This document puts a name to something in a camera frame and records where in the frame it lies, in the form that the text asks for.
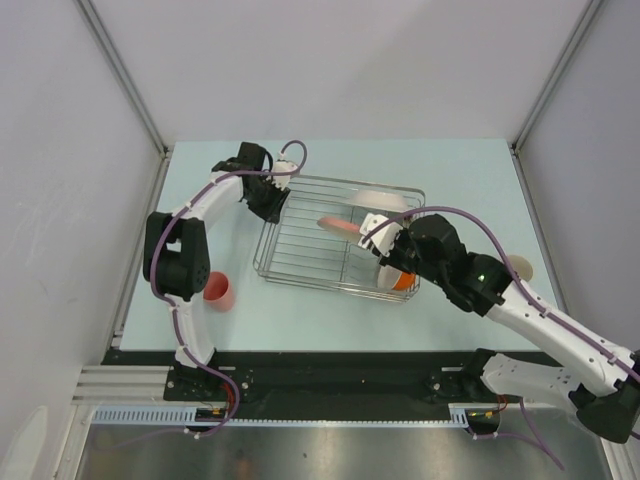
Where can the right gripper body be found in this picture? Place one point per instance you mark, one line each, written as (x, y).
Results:
(404, 257)

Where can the aluminium frame rail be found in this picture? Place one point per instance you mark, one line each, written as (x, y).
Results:
(120, 385)

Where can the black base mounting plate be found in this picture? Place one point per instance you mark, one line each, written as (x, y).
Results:
(353, 381)

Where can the metal wire dish rack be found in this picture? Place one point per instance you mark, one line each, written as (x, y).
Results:
(297, 251)

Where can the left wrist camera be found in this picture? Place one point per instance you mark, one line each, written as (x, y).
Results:
(282, 172)

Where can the cream and pink plate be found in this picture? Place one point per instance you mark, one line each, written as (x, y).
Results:
(344, 230)

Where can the orange and white bowl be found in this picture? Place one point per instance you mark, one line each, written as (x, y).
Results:
(390, 278)

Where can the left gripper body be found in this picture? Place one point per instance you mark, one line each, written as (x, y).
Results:
(267, 200)

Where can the pink plastic cup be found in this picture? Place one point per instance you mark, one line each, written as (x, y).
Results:
(218, 293)

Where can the white cable duct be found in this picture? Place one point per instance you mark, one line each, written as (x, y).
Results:
(206, 417)

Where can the white deep plate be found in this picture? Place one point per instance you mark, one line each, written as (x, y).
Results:
(378, 200)

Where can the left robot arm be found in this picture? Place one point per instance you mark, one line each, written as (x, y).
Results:
(176, 260)

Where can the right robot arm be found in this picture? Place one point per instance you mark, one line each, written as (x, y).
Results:
(594, 379)

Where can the orange mug with handle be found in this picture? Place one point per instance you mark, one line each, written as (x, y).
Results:
(522, 267)

